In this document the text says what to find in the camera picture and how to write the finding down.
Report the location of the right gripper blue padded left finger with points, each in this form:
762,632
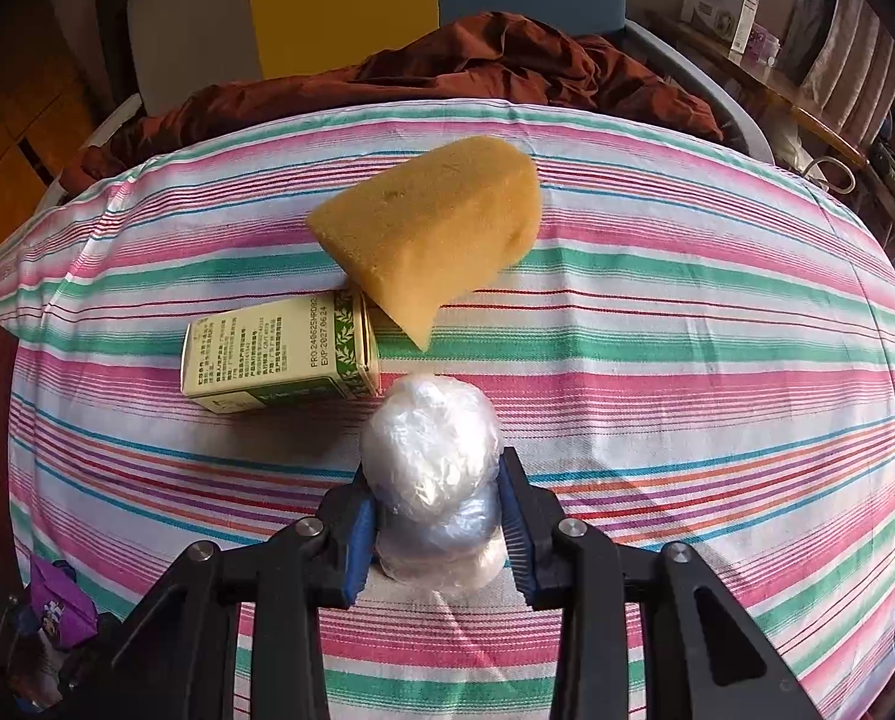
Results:
357,534

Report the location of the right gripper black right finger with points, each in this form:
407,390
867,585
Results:
529,517

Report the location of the white plastic ball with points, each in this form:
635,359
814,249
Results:
430,455

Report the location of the green white small carton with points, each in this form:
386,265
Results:
316,346

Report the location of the striped bed sheet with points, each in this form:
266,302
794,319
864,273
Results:
698,348

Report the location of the purple snack packet on bed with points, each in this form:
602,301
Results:
66,614

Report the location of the yellow sponge on bed right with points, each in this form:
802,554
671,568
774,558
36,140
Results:
429,230

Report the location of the rust brown blanket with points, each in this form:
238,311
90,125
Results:
492,55

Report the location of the white styrofoam piece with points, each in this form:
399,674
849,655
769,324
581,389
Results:
98,138

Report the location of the wooden nightstand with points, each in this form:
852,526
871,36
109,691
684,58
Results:
770,88

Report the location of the white box on nightstand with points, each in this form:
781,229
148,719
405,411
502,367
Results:
728,21

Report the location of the beige patterned curtain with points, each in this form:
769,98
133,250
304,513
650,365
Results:
852,80

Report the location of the wooden wardrobe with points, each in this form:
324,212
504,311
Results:
36,66

